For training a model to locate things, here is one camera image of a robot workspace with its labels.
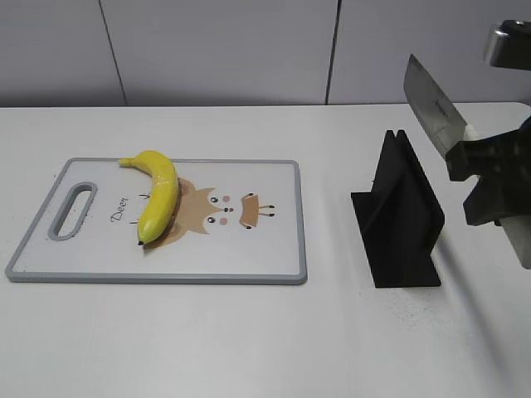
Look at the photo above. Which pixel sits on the white handled kitchen knife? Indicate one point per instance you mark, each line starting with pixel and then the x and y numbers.
pixel 444 125

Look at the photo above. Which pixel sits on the black knife stand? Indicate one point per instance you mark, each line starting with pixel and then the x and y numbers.
pixel 400 218

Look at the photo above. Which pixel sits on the white deer cutting board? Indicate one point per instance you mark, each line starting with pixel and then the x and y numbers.
pixel 237 222

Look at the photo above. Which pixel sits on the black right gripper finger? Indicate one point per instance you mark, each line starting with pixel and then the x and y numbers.
pixel 505 156
pixel 500 192

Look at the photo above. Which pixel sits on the yellow plastic banana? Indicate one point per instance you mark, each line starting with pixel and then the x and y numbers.
pixel 164 195

